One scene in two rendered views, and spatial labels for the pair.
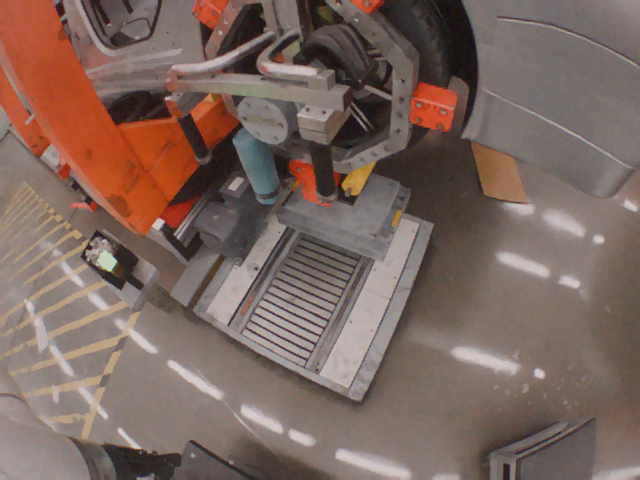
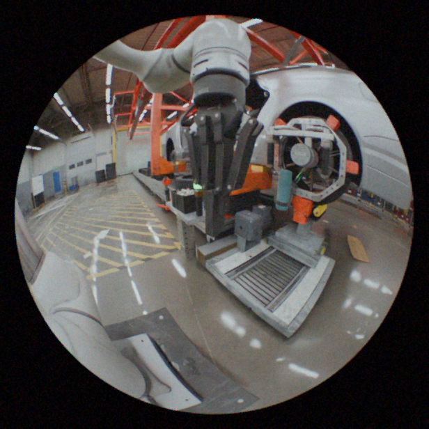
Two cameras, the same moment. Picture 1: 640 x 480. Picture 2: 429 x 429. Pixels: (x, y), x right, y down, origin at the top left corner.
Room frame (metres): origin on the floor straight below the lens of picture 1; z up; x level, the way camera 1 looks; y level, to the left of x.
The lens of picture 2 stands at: (-0.30, 0.30, 0.79)
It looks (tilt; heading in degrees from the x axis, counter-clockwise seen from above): 23 degrees down; 18
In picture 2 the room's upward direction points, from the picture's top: straight up
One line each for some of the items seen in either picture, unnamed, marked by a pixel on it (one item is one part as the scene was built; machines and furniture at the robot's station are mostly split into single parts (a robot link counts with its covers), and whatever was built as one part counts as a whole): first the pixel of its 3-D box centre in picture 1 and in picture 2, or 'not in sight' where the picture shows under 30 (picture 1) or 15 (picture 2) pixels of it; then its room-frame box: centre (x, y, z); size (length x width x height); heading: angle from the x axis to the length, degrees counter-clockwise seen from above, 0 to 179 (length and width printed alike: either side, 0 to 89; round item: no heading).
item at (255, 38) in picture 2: not in sight; (287, 66); (1.77, -0.23, 2.55); 2.58 x 0.12 x 0.40; 143
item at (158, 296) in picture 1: (143, 285); (186, 235); (0.56, 0.80, 0.21); 0.10 x 0.10 x 0.42; 53
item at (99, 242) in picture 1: (106, 257); (186, 198); (0.53, 0.76, 0.51); 0.20 x 0.14 x 0.13; 57
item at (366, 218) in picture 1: (343, 176); (305, 224); (0.80, -0.14, 0.32); 0.40 x 0.30 x 0.28; 53
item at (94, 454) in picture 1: (86, 467); (219, 73); (-0.10, 0.35, 0.94); 0.09 x 0.09 x 0.06
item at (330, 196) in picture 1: (323, 168); (325, 162); (0.38, -0.03, 0.83); 0.04 x 0.04 x 0.16
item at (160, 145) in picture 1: (183, 115); (248, 169); (0.94, 0.39, 0.69); 0.52 x 0.17 x 0.35; 143
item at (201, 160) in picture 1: (193, 136); (270, 154); (0.58, 0.24, 0.83); 0.04 x 0.04 x 0.16
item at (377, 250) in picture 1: (345, 205); (299, 243); (0.80, -0.14, 0.13); 0.50 x 0.36 x 0.10; 53
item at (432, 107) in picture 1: (433, 107); (352, 168); (0.48, -0.29, 0.85); 0.09 x 0.08 x 0.07; 53
